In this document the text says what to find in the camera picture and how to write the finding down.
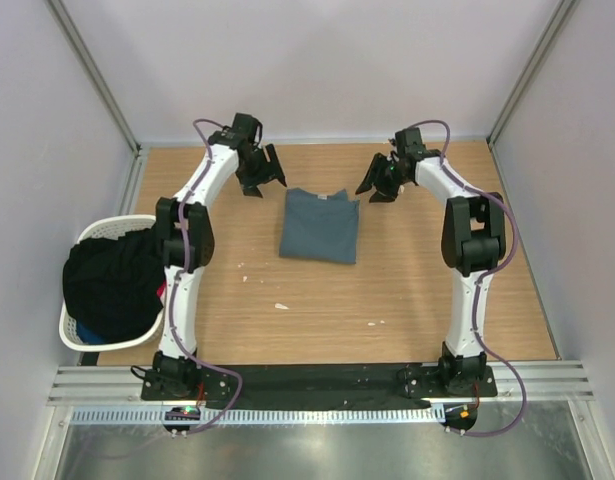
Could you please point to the blue garment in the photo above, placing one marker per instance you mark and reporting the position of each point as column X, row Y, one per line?
column 89, row 337

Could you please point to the corner aluminium post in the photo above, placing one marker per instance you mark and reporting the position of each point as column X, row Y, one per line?
column 78, row 45
column 559, row 18

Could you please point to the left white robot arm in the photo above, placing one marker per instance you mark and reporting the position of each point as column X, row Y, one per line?
column 186, row 244

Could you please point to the left corner aluminium post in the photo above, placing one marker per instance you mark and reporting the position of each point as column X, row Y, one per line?
column 78, row 45

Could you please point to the aluminium rail frame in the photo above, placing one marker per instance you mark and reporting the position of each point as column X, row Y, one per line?
column 96, row 385

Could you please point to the white laundry basket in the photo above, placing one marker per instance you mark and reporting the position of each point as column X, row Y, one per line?
column 111, row 228

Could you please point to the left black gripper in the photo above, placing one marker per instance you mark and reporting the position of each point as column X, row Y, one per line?
column 250, row 184

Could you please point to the black t shirt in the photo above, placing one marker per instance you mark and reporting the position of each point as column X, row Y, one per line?
column 110, row 285

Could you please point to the grey-blue t shirt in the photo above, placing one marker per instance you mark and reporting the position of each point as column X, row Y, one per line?
column 320, row 227

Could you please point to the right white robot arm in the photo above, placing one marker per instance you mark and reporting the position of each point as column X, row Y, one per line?
column 473, row 242

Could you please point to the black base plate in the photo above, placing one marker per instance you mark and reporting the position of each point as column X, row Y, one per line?
column 316, row 387

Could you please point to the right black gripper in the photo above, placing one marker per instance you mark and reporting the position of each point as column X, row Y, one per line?
column 374, row 169

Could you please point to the white slotted cable duct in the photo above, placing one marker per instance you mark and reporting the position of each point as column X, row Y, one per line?
column 186, row 416

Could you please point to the right corner aluminium post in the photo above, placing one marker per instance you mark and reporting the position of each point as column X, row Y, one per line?
column 559, row 18

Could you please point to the red garment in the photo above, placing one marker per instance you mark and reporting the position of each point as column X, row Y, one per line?
column 161, row 293

